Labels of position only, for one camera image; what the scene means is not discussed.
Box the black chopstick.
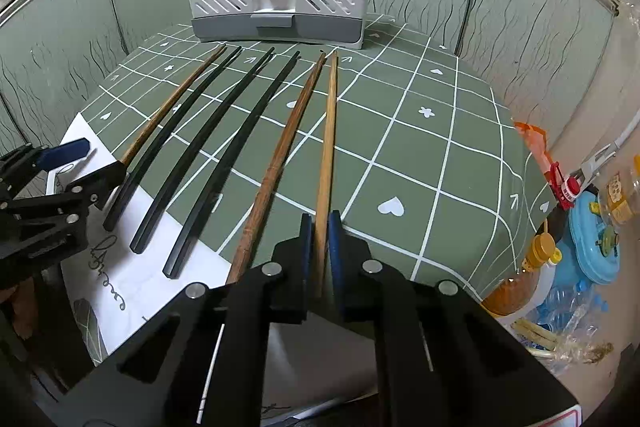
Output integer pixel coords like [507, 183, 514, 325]
[163, 51, 300, 280]
[103, 46, 243, 232]
[129, 45, 277, 255]

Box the dark brown wooden chopstick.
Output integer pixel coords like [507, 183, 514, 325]
[226, 52, 326, 284]

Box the light wooden chopstick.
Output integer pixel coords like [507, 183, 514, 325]
[312, 52, 338, 299]

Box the blue plastic toy container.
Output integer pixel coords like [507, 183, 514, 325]
[553, 191, 620, 291]

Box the green checked tablecloth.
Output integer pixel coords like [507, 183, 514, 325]
[44, 13, 557, 368]

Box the red-cap sauce bottle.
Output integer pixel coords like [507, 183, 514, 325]
[544, 162, 580, 210]

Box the yellow-lid plastic jar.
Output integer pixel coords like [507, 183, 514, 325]
[600, 155, 640, 228]

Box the white pipe on wall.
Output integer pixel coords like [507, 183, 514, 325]
[614, 109, 640, 150]

